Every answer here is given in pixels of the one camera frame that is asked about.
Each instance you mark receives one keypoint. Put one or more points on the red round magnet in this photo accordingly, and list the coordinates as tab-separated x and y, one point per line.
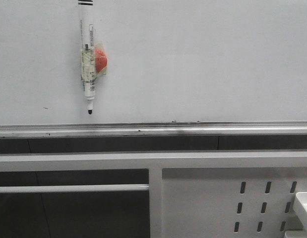
100	60

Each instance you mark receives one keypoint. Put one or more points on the white black whiteboard marker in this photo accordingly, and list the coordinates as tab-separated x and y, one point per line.
88	65

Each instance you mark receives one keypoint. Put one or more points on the white whiteboard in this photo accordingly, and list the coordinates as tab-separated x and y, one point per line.
194	67

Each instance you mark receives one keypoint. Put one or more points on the white perforated pegboard panel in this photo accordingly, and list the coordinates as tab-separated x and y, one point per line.
230	202

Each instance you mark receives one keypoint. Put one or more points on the upper white plastic tray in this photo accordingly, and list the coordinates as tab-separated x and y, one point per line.
300	208

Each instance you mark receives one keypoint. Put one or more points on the white metal stand frame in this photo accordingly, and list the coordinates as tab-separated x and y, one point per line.
155	162

